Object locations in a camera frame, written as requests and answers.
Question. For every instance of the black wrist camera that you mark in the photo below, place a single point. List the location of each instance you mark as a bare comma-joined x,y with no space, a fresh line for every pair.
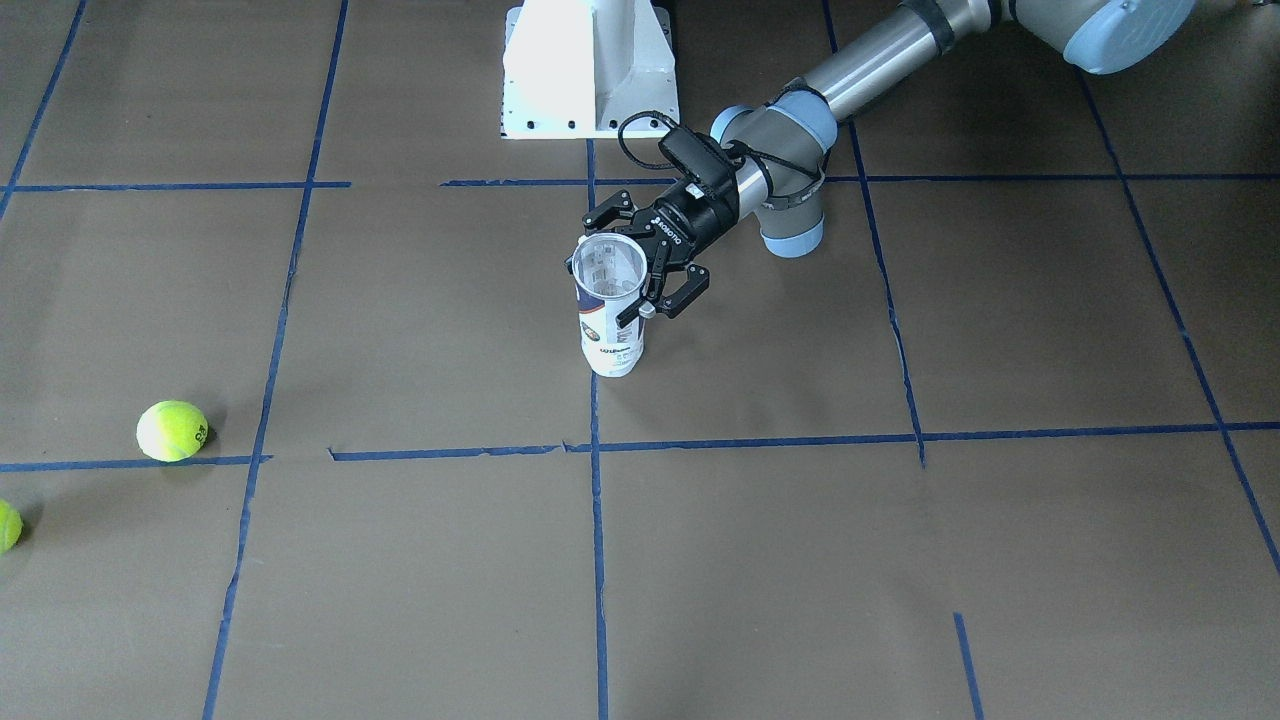
701,161

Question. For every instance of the yellow tennis ball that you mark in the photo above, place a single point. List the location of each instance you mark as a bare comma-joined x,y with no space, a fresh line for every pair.
11,526
172,430

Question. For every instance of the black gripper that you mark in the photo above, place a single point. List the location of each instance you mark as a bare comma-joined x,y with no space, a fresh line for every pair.
692,215

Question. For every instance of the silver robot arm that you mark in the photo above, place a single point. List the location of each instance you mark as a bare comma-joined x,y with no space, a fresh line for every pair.
768,161

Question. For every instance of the white blue tennis ball can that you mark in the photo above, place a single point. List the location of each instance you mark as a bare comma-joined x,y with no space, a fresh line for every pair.
609,271

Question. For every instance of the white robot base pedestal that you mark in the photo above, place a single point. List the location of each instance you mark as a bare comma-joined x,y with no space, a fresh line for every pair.
580,69

